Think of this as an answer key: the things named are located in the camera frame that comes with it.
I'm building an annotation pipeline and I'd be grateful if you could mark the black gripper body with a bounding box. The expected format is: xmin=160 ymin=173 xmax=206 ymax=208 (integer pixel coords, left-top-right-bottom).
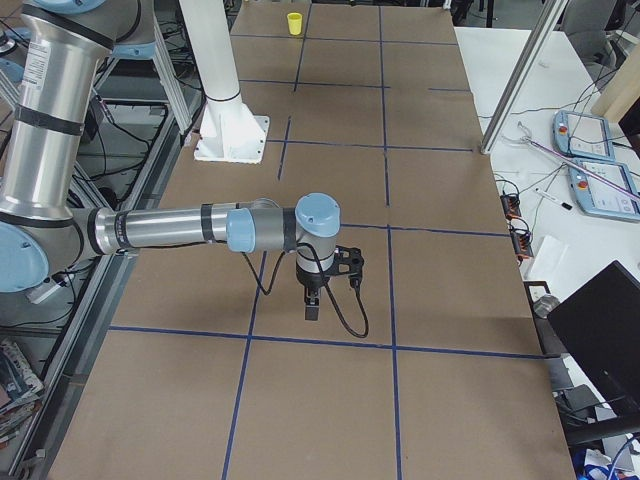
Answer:
xmin=296 ymin=265 xmax=329 ymax=290

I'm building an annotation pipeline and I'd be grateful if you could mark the yellow plastic cup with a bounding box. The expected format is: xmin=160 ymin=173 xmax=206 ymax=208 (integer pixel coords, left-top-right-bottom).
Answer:
xmin=286 ymin=12 xmax=303 ymax=36

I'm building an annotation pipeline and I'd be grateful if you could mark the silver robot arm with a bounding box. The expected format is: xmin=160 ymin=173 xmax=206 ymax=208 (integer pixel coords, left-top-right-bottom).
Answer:
xmin=1 ymin=1 xmax=343 ymax=320

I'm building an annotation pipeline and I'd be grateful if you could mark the stack of magazines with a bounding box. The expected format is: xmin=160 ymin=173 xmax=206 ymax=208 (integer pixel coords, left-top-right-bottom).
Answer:
xmin=1 ymin=337 xmax=44 ymax=448

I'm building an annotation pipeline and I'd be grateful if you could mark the orange black connector strip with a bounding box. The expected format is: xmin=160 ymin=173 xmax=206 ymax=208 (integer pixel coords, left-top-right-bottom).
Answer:
xmin=500 ymin=193 xmax=534 ymax=264

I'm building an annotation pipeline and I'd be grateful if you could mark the black marker pen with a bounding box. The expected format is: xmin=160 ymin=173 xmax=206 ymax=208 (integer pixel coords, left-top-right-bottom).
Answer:
xmin=535 ymin=188 xmax=573 ymax=211

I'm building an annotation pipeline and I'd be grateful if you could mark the reacher grabber tool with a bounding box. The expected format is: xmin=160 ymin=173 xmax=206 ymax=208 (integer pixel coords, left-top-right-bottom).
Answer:
xmin=502 ymin=122 xmax=640 ymax=204

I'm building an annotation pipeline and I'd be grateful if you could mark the black laptop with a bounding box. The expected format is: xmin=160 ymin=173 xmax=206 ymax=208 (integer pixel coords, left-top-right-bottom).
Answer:
xmin=548 ymin=260 xmax=639 ymax=415

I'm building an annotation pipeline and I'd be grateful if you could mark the near teach pendant tablet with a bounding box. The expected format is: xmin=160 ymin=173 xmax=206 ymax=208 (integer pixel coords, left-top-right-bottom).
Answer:
xmin=569 ymin=158 xmax=639 ymax=222

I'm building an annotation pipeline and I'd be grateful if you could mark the teach pendant tablet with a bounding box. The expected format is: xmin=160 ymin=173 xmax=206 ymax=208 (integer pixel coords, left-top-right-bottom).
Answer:
xmin=569 ymin=158 xmax=639 ymax=222
xmin=552 ymin=110 xmax=616 ymax=161

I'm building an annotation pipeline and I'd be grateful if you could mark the far teach pendant tablet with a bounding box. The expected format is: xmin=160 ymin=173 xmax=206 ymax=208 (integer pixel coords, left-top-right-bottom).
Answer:
xmin=552 ymin=110 xmax=616 ymax=161

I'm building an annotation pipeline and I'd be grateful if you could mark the wooden board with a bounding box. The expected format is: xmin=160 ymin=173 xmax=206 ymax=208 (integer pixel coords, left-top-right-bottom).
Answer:
xmin=591 ymin=0 xmax=640 ymax=132

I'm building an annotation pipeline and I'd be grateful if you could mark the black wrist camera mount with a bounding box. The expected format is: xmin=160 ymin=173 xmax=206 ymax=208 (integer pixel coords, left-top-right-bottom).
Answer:
xmin=328 ymin=245 xmax=365 ymax=291

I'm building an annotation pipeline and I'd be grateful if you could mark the black braided camera cable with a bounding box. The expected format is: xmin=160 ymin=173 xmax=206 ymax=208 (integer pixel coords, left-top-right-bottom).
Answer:
xmin=238 ymin=244 xmax=371 ymax=341

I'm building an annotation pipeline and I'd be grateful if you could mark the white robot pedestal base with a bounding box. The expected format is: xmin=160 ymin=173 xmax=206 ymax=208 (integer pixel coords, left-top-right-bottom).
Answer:
xmin=178 ymin=0 xmax=271 ymax=165

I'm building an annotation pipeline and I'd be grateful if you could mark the aluminium frame post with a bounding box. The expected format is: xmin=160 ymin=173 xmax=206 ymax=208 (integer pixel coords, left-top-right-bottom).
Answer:
xmin=480 ymin=0 xmax=568 ymax=154

